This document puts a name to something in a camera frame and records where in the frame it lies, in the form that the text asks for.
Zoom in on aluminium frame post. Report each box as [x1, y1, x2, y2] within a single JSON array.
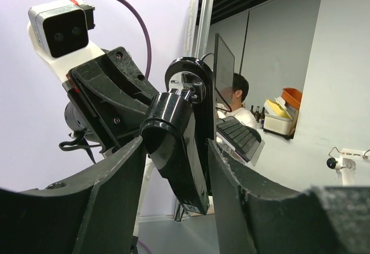
[[194, 0, 214, 59]]

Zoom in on computer monitor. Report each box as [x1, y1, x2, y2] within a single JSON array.
[[213, 33, 235, 105]]

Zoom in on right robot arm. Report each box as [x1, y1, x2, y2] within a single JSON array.
[[59, 47, 158, 157]]

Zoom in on seated person white shirt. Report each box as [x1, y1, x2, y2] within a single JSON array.
[[216, 73, 257, 130]]

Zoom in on black keyboard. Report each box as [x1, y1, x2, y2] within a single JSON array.
[[216, 116, 263, 163]]

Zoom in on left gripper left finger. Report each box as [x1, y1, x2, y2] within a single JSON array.
[[1, 137, 145, 253]]

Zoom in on black stapler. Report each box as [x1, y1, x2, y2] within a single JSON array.
[[140, 57, 215, 215]]

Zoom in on white storage bin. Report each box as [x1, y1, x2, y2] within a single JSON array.
[[263, 97, 299, 139]]

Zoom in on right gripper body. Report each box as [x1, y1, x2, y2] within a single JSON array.
[[62, 47, 158, 155]]

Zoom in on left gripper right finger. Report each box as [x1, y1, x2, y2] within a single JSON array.
[[208, 141, 369, 253]]

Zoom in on orange plastic basin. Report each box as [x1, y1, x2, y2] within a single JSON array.
[[282, 87, 302, 109]]

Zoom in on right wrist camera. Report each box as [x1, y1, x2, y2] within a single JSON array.
[[27, 0, 104, 83]]

